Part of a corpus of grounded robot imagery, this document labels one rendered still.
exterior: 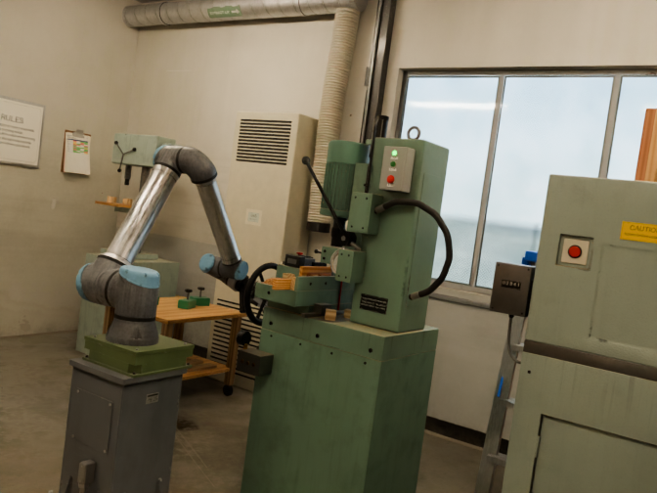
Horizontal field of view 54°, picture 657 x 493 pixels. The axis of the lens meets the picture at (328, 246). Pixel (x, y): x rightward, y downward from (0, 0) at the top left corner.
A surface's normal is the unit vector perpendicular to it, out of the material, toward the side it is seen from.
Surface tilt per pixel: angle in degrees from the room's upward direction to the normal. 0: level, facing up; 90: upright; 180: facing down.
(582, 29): 90
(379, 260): 90
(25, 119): 90
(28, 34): 90
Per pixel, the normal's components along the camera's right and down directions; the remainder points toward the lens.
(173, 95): -0.54, -0.03
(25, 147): 0.83, 0.14
